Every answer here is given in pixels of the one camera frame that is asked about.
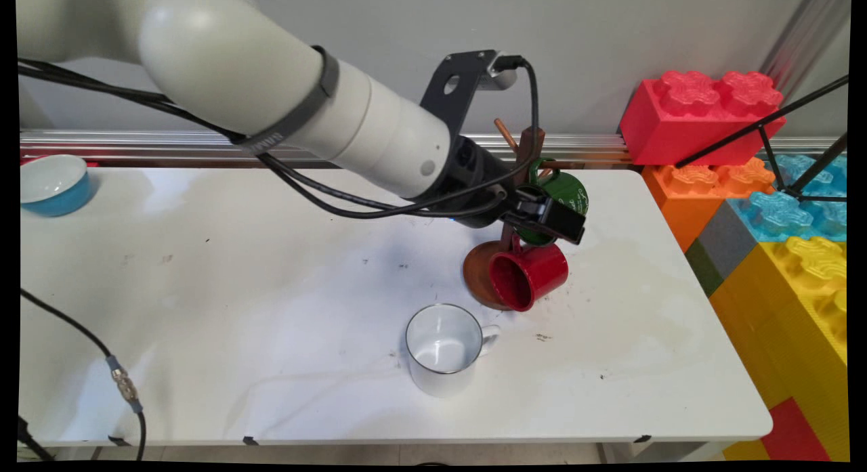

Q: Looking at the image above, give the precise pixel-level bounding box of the white enamel mug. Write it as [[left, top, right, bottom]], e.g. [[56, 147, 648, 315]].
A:
[[405, 303, 502, 398]]

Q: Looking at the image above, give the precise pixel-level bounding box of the small red toy brick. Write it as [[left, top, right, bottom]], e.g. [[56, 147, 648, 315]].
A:
[[760, 398, 832, 463]]

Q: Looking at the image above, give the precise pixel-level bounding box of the orange giant toy brick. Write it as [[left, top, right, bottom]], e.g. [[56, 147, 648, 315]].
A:
[[642, 157, 777, 253]]

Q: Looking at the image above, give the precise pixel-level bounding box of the green enamel mug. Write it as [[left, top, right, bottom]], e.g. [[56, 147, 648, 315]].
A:
[[526, 158, 590, 248]]

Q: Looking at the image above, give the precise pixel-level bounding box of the aluminium rail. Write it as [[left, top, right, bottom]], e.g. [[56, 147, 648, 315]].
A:
[[20, 129, 849, 171]]

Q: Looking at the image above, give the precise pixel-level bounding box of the dark green giant toy brick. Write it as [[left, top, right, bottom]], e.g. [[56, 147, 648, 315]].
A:
[[684, 238, 725, 298]]

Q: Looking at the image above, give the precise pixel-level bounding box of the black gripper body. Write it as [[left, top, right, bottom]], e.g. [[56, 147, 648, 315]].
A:
[[433, 137, 537, 230]]

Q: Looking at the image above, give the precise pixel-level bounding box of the grey giant toy brick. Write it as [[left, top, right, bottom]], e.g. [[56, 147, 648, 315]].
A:
[[698, 200, 763, 283]]

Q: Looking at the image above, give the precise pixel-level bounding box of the black cable with metal connector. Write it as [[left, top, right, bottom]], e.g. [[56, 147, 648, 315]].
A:
[[20, 289, 148, 462]]

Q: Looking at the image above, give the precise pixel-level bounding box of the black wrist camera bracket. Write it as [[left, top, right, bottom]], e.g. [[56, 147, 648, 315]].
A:
[[420, 50, 499, 142]]

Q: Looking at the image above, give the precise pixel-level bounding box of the black tripod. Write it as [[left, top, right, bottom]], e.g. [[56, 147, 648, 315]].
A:
[[675, 74, 849, 203]]

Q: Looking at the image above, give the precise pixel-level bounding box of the brown wooden mug tree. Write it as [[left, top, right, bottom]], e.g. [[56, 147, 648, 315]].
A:
[[463, 118, 553, 312]]

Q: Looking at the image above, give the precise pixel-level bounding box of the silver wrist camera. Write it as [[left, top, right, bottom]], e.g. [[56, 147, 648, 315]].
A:
[[484, 52, 521, 91]]

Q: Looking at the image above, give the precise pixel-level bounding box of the red enamel mug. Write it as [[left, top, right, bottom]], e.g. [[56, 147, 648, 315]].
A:
[[488, 236, 570, 314]]

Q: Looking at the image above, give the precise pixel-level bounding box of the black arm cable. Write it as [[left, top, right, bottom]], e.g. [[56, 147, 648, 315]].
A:
[[17, 58, 505, 212]]

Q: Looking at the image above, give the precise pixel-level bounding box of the slanted aluminium profile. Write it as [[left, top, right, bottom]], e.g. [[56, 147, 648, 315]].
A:
[[759, 0, 851, 102]]

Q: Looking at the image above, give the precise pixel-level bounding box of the red giant toy brick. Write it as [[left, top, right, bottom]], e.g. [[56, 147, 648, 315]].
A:
[[618, 70, 788, 167]]

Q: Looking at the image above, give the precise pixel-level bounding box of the black velcro strap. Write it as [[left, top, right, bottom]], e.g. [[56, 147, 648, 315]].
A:
[[230, 45, 340, 156]]

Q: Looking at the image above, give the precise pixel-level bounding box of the light blue giant toy brick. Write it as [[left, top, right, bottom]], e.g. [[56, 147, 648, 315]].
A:
[[728, 190, 849, 244], [772, 154, 849, 196]]

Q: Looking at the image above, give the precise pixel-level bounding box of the blue bowl white inside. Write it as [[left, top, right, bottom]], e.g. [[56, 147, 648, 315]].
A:
[[20, 154, 93, 218]]

